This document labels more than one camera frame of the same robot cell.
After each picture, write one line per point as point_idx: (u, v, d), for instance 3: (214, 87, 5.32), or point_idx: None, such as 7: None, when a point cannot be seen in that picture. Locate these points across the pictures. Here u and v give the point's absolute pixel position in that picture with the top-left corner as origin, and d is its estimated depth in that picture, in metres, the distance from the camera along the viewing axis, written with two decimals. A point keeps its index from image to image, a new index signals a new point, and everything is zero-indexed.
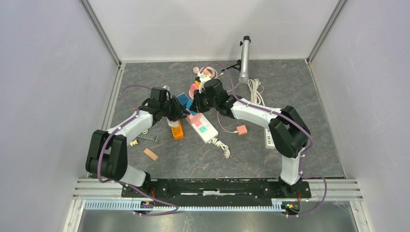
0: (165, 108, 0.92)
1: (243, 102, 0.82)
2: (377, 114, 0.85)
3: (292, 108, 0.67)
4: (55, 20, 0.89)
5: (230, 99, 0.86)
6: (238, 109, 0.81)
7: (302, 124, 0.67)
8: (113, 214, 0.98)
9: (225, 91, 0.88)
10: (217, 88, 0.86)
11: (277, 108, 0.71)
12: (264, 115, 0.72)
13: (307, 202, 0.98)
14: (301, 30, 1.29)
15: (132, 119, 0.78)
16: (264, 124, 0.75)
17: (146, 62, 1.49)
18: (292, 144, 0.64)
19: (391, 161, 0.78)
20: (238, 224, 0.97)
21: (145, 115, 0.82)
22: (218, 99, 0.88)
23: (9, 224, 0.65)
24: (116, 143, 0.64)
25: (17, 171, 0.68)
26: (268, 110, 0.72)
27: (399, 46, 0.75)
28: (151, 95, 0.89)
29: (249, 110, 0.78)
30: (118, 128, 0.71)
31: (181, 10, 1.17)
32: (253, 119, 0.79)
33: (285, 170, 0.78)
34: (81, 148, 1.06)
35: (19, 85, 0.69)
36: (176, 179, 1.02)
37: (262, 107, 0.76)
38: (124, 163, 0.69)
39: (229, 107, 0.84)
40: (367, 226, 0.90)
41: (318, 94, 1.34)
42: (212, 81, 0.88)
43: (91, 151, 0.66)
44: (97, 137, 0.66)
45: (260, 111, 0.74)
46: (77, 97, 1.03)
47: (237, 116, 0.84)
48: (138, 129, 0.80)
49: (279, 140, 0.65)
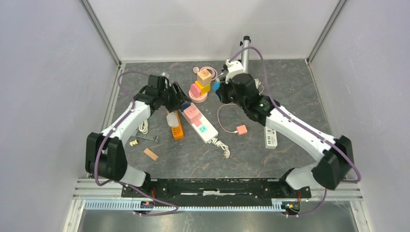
0: (163, 96, 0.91)
1: (283, 112, 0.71)
2: (377, 114, 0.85)
3: (347, 140, 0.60)
4: (55, 20, 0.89)
5: (265, 103, 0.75)
6: (277, 121, 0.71)
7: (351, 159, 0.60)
8: (113, 214, 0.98)
9: (257, 90, 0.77)
10: (250, 87, 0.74)
11: (329, 136, 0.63)
12: (313, 141, 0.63)
13: (307, 202, 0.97)
14: (301, 30, 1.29)
15: (127, 115, 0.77)
16: (304, 146, 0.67)
17: (146, 62, 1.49)
18: (336, 179, 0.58)
19: (390, 162, 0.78)
20: (238, 224, 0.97)
21: (140, 108, 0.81)
22: (249, 100, 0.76)
23: (9, 225, 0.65)
24: (110, 146, 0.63)
25: (17, 170, 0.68)
26: (320, 137, 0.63)
27: (398, 47, 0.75)
28: (148, 82, 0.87)
29: (294, 127, 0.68)
30: (112, 129, 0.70)
31: (181, 10, 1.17)
32: (292, 137, 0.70)
33: (297, 179, 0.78)
34: (81, 148, 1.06)
35: (18, 86, 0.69)
36: (176, 179, 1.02)
37: (311, 129, 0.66)
38: (124, 163, 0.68)
39: (264, 113, 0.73)
40: (368, 226, 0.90)
41: (318, 94, 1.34)
42: (245, 79, 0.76)
43: (89, 154, 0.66)
44: (93, 140, 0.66)
45: (308, 132, 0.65)
46: (77, 97, 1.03)
47: (270, 126, 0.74)
48: (135, 124, 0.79)
49: (323, 172, 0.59)
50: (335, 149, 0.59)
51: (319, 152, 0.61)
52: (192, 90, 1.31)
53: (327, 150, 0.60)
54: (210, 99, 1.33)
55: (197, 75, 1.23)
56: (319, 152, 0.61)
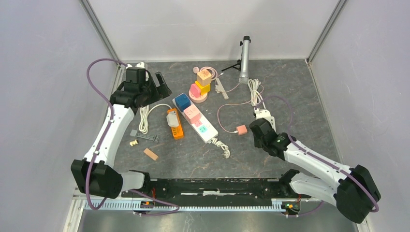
0: (146, 92, 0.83)
1: (299, 146, 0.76)
2: (377, 114, 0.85)
3: (364, 170, 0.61)
4: (55, 20, 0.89)
5: (281, 138, 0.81)
6: (293, 155, 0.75)
7: (373, 189, 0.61)
8: (113, 214, 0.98)
9: (272, 129, 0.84)
10: (262, 126, 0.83)
11: (345, 166, 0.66)
12: (329, 171, 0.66)
13: (307, 202, 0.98)
14: (301, 30, 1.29)
15: (107, 130, 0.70)
16: (321, 177, 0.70)
17: (146, 61, 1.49)
18: (360, 210, 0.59)
19: (391, 162, 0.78)
20: (238, 224, 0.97)
21: (120, 117, 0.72)
22: (266, 138, 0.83)
23: (8, 225, 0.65)
24: (98, 173, 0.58)
25: (17, 170, 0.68)
26: (335, 167, 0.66)
27: (399, 47, 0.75)
28: (126, 77, 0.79)
29: (309, 160, 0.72)
30: (95, 154, 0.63)
31: (181, 10, 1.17)
32: (311, 169, 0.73)
33: (307, 189, 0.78)
34: (80, 148, 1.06)
35: (19, 85, 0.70)
36: (176, 179, 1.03)
37: (326, 160, 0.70)
38: (117, 179, 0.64)
39: (280, 148, 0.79)
40: (367, 225, 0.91)
41: (318, 94, 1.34)
42: (258, 121, 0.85)
43: (79, 181, 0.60)
44: (78, 169, 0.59)
45: (323, 165, 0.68)
46: (77, 96, 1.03)
47: (288, 160, 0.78)
48: (119, 134, 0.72)
49: (344, 204, 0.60)
50: (351, 179, 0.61)
51: (335, 182, 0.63)
52: (192, 90, 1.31)
53: (343, 180, 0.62)
54: (210, 99, 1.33)
55: (197, 75, 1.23)
56: (336, 182, 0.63)
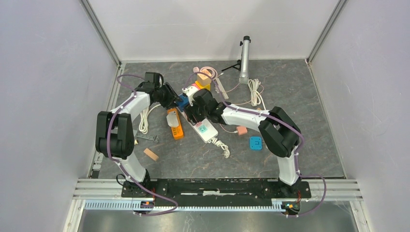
0: (159, 93, 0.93)
1: (232, 107, 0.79)
2: (377, 114, 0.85)
3: (279, 109, 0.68)
4: (55, 20, 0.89)
5: (220, 106, 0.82)
6: (229, 116, 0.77)
7: (290, 123, 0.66)
8: (113, 214, 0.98)
9: (214, 99, 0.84)
10: (205, 97, 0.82)
11: (265, 110, 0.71)
12: (253, 118, 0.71)
13: (307, 202, 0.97)
14: (301, 30, 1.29)
15: (131, 99, 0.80)
16: (255, 127, 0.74)
17: (147, 62, 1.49)
18: (282, 142, 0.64)
19: (391, 162, 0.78)
20: (238, 224, 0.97)
21: (142, 95, 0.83)
22: (208, 108, 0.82)
23: (9, 224, 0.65)
24: (122, 121, 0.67)
25: (16, 170, 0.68)
26: (256, 112, 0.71)
27: (399, 46, 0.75)
28: (145, 79, 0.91)
29: (240, 115, 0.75)
30: (121, 108, 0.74)
31: (181, 10, 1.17)
32: (245, 123, 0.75)
33: (282, 170, 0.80)
34: (80, 147, 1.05)
35: (18, 86, 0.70)
36: (176, 179, 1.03)
37: (251, 109, 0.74)
38: (132, 139, 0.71)
39: (219, 114, 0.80)
40: (368, 226, 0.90)
41: (318, 94, 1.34)
42: (200, 91, 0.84)
43: (98, 132, 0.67)
44: (103, 117, 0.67)
45: (249, 114, 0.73)
46: (77, 95, 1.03)
47: (229, 123, 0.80)
48: (138, 108, 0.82)
49: (270, 142, 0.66)
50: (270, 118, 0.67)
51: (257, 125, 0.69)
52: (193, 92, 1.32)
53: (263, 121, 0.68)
54: None
55: (197, 75, 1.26)
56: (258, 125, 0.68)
